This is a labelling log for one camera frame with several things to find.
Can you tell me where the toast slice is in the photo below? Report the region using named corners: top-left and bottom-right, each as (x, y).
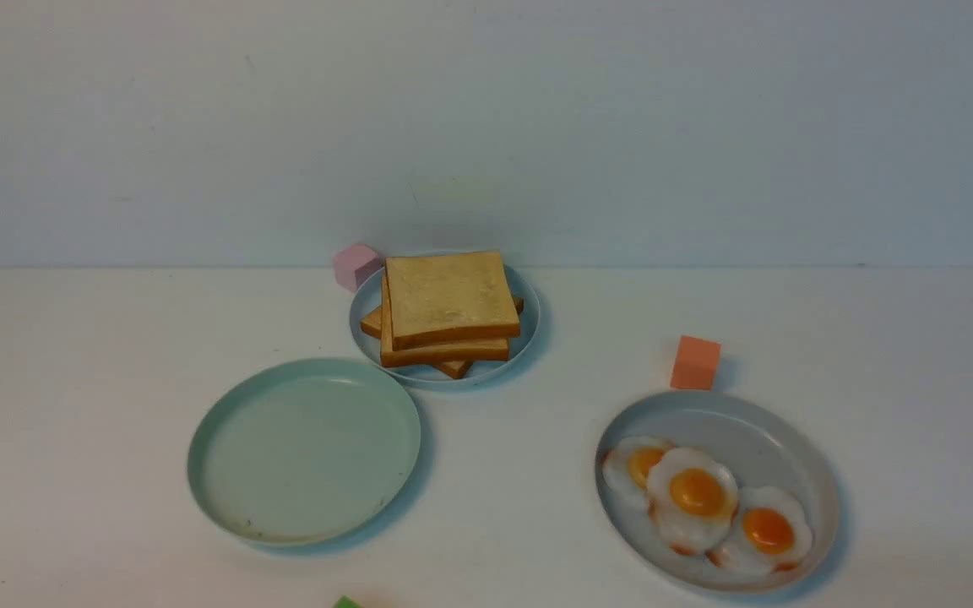
top-left (379, 274), bottom-right (510, 368)
top-left (384, 250), bottom-right (520, 350)
top-left (359, 307), bottom-right (477, 378)

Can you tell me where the green cube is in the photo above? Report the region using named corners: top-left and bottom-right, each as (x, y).
top-left (333, 595), bottom-right (361, 608)

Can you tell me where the light blue bread plate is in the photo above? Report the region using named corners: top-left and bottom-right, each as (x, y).
top-left (349, 264), bottom-right (544, 390)

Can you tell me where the green empty plate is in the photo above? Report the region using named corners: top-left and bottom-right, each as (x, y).
top-left (186, 358), bottom-right (422, 549)

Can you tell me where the grey egg plate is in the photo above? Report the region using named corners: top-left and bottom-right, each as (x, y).
top-left (595, 390), bottom-right (843, 603)

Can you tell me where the fried egg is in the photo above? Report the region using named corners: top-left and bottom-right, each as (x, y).
top-left (705, 486), bottom-right (814, 578)
top-left (600, 436), bottom-right (676, 512)
top-left (645, 447), bottom-right (740, 556)

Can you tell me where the orange cube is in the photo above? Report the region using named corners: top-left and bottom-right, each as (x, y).
top-left (669, 335), bottom-right (721, 390)

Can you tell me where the pink cube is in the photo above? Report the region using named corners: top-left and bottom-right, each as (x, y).
top-left (331, 242), bottom-right (383, 292)

